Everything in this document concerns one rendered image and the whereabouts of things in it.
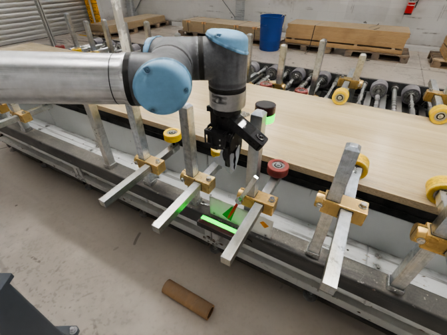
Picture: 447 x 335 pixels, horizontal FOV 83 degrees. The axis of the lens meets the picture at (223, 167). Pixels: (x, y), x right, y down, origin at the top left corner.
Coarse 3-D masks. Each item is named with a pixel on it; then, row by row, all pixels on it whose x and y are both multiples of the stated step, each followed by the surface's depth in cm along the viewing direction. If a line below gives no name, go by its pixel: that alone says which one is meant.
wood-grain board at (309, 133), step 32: (192, 96) 146; (256, 96) 146; (288, 96) 146; (160, 128) 122; (288, 128) 117; (320, 128) 117; (352, 128) 117; (384, 128) 117; (416, 128) 117; (288, 160) 97; (320, 160) 97; (384, 160) 97; (416, 160) 97; (384, 192) 83; (416, 192) 83
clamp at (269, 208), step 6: (240, 192) 88; (258, 192) 87; (246, 198) 86; (252, 198) 85; (258, 198) 85; (264, 198) 85; (276, 198) 85; (246, 204) 88; (252, 204) 86; (264, 204) 84; (270, 204) 83; (276, 204) 86; (264, 210) 85; (270, 210) 84
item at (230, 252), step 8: (272, 184) 92; (264, 192) 89; (272, 192) 92; (256, 208) 83; (248, 216) 80; (256, 216) 80; (248, 224) 78; (240, 232) 75; (248, 232) 77; (232, 240) 73; (240, 240) 73; (232, 248) 71; (240, 248) 74; (224, 256) 69; (232, 256) 69
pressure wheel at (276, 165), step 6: (270, 162) 95; (276, 162) 95; (282, 162) 95; (270, 168) 92; (276, 168) 92; (282, 168) 92; (288, 168) 92; (270, 174) 93; (276, 174) 92; (282, 174) 92
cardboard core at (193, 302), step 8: (168, 280) 144; (168, 288) 141; (176, 288) 140; (184, 288) 141; (176, 296) 138; (184, 296) 137; (192, 296) 137; (184, 304) 136; (192, 304) 134; (200, 304) 133; (208, 304) 134; (200, 312) 132; (208, 312) 131
